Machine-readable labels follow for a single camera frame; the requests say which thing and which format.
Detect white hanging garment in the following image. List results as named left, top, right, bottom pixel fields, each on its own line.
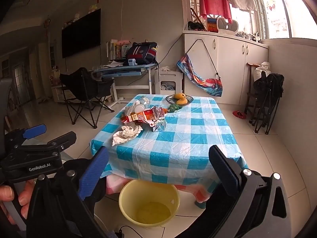
left=228, top=0, right=257, bottom=12

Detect dark striped backpack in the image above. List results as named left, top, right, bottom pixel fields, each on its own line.
left=125, top=42, right=158, bottom=65

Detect loose papers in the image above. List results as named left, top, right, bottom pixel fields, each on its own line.
left=103, top=60, right=124, bottom=68

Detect white cabinet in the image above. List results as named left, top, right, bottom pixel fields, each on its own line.
left=183, top=30, right=269, bottom=105

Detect white plastic stool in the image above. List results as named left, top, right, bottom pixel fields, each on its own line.
left=155, top=67, right=184, bottom=95

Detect black cable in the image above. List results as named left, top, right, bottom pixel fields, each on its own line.
left=116, top=226, right=140, bottom=238

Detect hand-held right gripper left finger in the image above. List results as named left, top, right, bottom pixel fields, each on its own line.
left=26, top=147, right=110, bottom=238

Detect white tissue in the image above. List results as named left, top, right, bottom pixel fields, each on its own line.
left=112, top=125, right=143, bottom=146

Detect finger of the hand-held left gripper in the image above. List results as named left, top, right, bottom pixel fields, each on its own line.
left=4, top=125, right=47, bottom=150
left=12, top=131, right=77, bottom=155

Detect blue checkered tablecloth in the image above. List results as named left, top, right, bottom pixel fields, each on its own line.
left=90, top=94, right=249, bottom=186

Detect wooden chair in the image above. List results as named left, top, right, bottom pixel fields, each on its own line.
left=244, top=62, right=263, bottom=122

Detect clear plastic bottle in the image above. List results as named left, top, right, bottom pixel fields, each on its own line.
left=127, top=98, right=150, bottom=114

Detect wall television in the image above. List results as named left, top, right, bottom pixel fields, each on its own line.
left=61, top=8, right=101, bottom=59

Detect colourful drawstring bag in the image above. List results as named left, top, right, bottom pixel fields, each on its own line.
left=177, top=39, right=223, bottom=98

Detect white sack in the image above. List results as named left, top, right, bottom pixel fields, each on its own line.
left=253, top=62, right=271, bottom=82

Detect white desk fan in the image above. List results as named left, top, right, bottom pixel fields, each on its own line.
left=217, top=18, right=239, bottom=31

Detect pale blue milk carton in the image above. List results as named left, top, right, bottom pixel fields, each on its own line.
left=151, top=119, right=166, bottom=132

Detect white television stand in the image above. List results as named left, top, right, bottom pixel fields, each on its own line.
left=51, top=84, right=75, bottom=103

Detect yellow plastic basin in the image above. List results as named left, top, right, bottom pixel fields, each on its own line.
left=118, top=179, right=180, bottom=228

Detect glass bowl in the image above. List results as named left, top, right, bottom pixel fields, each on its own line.
left=165, top=94, right=193, bottom=105

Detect folded black chair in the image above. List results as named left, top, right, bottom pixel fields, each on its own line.
left=253, top=73, right=284, bottom=134

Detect blue study desk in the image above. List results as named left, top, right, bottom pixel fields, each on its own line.
left=92, top=63, right=159, bottom=105

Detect window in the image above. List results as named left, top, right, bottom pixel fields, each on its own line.
left=248, top=0, right=317, bottom=40

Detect row of books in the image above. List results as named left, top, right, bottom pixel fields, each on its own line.
left=106, top=39, right=129, bottom=60

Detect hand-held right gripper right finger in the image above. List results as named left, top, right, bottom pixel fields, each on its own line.
left=191, top=144, right=294, bottom=238

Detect colourful box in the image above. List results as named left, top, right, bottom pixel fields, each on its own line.
left=207, top=18, right=218, bottom=32

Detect white shoes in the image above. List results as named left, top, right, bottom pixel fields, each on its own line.
left=235, top=31, right=262, bottom=41

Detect red hanging cloth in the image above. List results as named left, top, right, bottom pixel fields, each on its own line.
left=199, top=0, right=232, bottom=20

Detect person's left hand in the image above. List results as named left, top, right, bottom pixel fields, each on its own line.
left=0, top=180, right=35, bottom=226

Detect black shoes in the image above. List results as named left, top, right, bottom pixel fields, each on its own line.
left=187, top=21, right=206, bottom=31

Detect black folding chair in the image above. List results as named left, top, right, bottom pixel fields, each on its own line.
left=59, top=67, right=115, bottom=129

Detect red snack wrapper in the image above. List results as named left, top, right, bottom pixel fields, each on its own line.
left=121, top=106, right=165, bottom=127

